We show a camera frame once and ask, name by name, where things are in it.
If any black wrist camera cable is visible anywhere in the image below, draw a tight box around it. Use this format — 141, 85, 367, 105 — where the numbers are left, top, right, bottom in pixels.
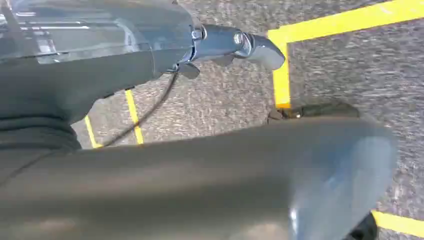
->
101, 72, 179, 149

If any yellow floor tape square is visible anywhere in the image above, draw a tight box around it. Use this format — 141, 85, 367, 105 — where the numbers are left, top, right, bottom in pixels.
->
83, 88, 146, 150
370, 209, 424, 239
266, 0, 424, 110

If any black robot foot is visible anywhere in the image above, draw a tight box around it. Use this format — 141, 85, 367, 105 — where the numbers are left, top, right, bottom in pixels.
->
266, 101, 361, 124
343, 212, 379, 240

